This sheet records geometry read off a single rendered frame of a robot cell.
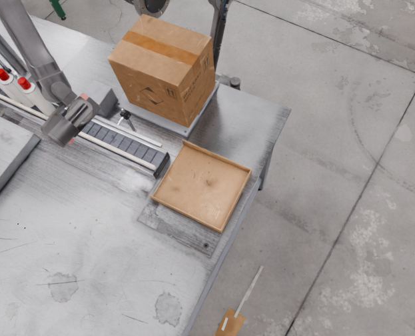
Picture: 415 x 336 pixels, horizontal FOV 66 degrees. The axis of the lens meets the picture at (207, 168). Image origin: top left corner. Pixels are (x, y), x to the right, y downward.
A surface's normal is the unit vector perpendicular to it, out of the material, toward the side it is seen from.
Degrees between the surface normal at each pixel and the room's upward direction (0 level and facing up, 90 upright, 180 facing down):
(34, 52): 43
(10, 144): 0
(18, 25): 50
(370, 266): 0
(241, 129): 0
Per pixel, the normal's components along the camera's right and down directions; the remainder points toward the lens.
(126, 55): -0.08, -0.41
